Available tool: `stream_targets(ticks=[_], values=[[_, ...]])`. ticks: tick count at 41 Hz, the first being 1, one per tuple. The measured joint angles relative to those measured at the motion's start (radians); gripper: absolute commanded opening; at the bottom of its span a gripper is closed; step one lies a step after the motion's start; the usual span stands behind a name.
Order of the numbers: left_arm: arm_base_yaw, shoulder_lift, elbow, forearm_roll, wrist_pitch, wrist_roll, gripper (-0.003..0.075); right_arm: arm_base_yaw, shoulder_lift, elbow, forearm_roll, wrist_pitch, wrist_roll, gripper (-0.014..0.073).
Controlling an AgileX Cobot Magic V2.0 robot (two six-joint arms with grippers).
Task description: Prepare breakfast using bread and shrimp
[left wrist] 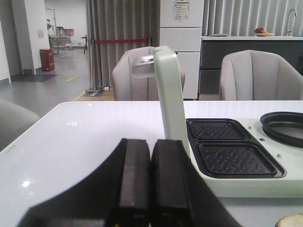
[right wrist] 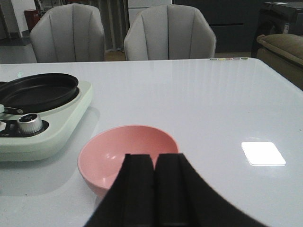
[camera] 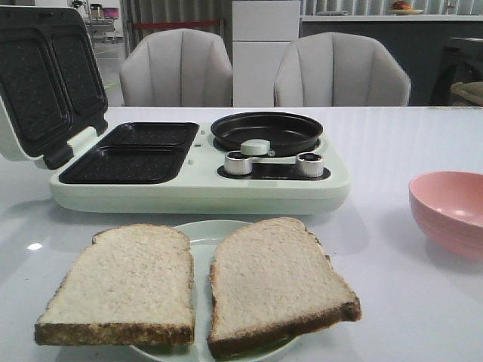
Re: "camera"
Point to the bread slice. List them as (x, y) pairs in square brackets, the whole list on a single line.
[(132, 286), (271, 280)]

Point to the pink bowl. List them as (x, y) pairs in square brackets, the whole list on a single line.
[(447, 207)]

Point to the green breakfast maker lid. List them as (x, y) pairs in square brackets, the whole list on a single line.
[(51, 89)]

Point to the green breakfast maker base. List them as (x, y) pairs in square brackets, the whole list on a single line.
[(175, 167)]

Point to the left silver control knob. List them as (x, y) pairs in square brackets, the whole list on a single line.
[(237, 164)]

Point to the silver control knob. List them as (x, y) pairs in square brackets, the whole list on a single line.
[(310, 165), (237, 164)]

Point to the black round frying pan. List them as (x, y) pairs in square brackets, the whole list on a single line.
[(287, 133)]

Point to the light green plate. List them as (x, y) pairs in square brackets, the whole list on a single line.
[(204, 238)]

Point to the right silver control knob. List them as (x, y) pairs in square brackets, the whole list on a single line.
[(310, 165)]

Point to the left beige chair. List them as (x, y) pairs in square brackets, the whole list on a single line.
[(178, 68)]

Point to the beige chair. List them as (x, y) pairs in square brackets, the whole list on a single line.
[(178, 68), (340, 70)]

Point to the right beige chair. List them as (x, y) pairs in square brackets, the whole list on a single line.
[(340, 70)]

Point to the white cabinet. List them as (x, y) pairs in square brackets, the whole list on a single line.
[(261, 32)]

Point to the grey kitchen counter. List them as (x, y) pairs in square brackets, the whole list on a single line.
[(436, 51)]

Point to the fruit plate on counter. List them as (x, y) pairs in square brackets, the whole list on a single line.
[(403, 8)]

